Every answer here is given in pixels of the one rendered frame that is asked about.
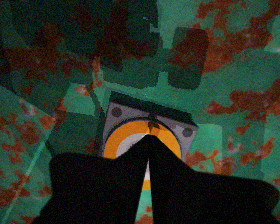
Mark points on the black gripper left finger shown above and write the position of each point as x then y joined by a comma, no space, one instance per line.
120,178

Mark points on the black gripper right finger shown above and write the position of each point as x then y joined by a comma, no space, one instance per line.
175,185

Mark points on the orange round plate with holes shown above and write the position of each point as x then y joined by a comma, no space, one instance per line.
129,133

